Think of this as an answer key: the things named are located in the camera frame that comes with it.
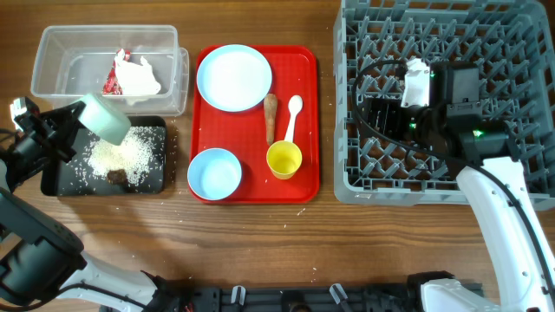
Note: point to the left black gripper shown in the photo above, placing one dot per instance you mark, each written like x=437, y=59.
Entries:
x=53, y=129

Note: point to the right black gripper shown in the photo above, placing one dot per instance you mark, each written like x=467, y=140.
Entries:
x=389, y=108

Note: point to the green bowl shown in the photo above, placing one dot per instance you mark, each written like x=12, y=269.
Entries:
x=100, y=117

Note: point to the red snack wrapper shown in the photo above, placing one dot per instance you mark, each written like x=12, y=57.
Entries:
x=112, y=86

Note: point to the white napkin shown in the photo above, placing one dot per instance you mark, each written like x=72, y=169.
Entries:
x=136, y=81

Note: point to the white rice pile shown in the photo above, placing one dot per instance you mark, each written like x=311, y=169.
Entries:
x=130, y=158

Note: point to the brown food scrap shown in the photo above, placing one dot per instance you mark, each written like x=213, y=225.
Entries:
x=117, y=177

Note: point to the yellow plastic cup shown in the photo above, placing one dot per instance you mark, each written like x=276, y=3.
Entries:
x=284, y=158

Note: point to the brown carrot-like food piece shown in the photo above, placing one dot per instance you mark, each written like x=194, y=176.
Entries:
x=270, y=109

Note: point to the small light blue bowl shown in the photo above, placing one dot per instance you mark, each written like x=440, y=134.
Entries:
x=214, y=174

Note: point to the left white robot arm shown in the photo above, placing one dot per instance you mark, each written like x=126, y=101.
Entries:
x=47, y=260

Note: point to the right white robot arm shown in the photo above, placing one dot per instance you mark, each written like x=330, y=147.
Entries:
x=440, y=114

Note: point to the grey dishwasher rack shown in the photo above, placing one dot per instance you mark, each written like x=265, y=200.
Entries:
x=511, y=44

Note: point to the black tray bin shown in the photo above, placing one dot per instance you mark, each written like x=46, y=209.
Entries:
x=60, y=182

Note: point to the clear plastic bin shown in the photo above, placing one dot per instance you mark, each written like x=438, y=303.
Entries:
x=74, y=60

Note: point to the white plastic spoon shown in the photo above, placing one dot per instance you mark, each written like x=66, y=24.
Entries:
x=295, y=106

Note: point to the red serving tray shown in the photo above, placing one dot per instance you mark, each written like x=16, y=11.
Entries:
x=294, y=71

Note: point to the large light blue plate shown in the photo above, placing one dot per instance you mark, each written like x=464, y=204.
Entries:
x=234, y=78

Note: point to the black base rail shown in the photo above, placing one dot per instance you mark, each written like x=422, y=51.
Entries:
x=375, y=297

